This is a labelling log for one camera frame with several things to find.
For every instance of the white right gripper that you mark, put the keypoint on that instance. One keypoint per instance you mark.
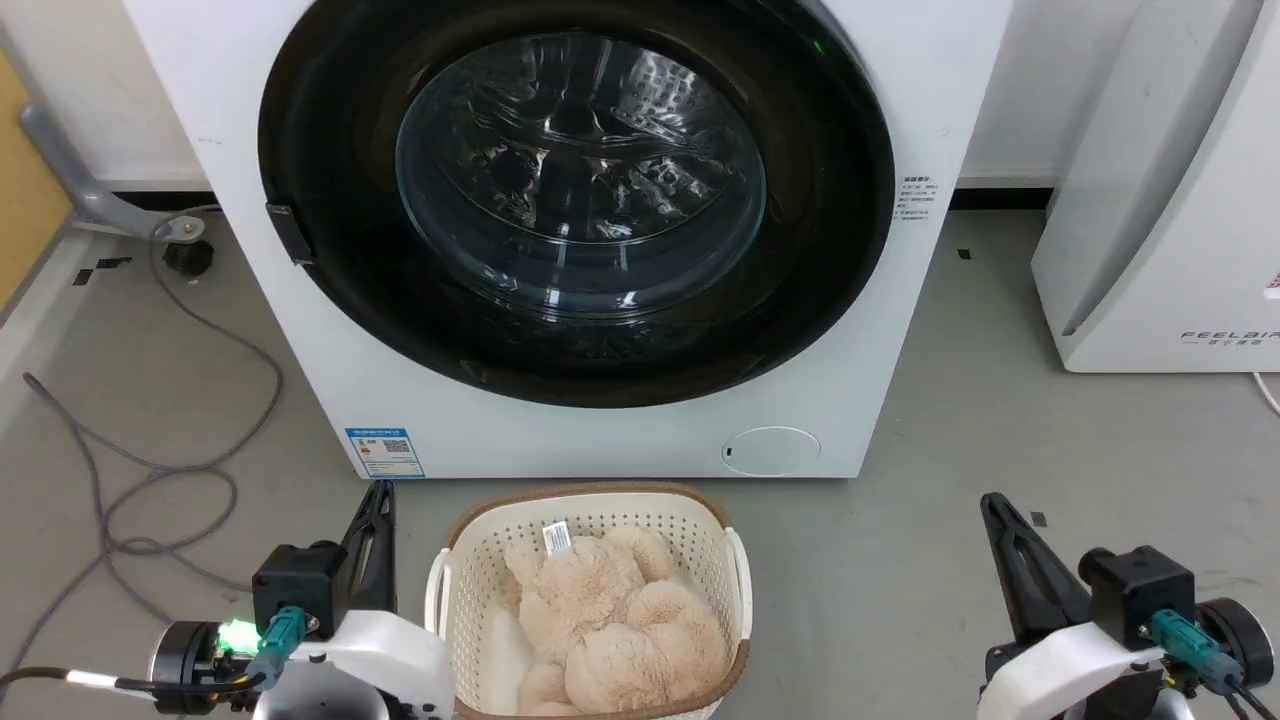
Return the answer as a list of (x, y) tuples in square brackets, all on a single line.
[(1060, 670)]

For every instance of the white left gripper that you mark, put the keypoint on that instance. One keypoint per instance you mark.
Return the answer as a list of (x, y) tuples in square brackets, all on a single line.
[(390, 660)]

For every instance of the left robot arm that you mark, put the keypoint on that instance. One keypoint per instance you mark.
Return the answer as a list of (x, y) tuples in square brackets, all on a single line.
[(185, 665)]

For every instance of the white front-load washing machine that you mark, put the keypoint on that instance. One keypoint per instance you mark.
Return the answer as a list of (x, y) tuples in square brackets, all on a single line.
[(600, 440)]

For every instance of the black round glass washer door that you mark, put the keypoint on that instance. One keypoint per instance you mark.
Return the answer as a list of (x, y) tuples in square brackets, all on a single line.
[(825, 250)]

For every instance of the blue energy label sticker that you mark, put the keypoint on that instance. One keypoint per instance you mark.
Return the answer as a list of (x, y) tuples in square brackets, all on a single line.
[(385, 452)]

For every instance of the cream perforated laundry basket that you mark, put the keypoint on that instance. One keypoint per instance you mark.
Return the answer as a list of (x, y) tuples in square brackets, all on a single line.
[(470, 590)]

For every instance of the white plush toy tag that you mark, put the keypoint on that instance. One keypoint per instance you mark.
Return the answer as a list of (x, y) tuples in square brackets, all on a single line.
[(557, 538)]

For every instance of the beige plush teddy bear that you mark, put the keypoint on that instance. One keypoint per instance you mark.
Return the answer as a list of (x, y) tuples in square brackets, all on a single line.
[(620, 630)]

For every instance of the round white filter cover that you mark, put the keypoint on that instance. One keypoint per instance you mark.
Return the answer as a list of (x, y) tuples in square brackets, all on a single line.
[(772, 452)]

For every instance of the black round furniture foot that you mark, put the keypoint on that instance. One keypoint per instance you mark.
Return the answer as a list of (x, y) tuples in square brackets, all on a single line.
[(188, 258)]

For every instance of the white air purifier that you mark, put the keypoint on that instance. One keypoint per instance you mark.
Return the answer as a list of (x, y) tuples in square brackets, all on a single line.
[(1160, 250)]

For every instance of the small printed warning sticker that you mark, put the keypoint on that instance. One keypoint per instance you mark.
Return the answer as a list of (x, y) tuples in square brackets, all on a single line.
[(917, 200)]

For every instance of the grey metal support leg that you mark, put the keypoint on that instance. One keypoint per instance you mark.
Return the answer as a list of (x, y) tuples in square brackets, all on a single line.
[(90, 207)]

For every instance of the yellow wooden panel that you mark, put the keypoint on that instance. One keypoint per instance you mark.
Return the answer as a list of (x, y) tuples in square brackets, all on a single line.
[(25, 200)]

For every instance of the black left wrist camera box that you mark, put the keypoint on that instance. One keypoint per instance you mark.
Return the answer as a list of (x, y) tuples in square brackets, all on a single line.
[(298, 585)]

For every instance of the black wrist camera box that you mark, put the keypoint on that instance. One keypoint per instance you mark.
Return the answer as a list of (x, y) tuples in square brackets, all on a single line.
[(1140, 590), (298, 585)]

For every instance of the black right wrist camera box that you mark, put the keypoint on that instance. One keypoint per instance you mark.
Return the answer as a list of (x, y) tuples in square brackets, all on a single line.
[(1140, 590)]

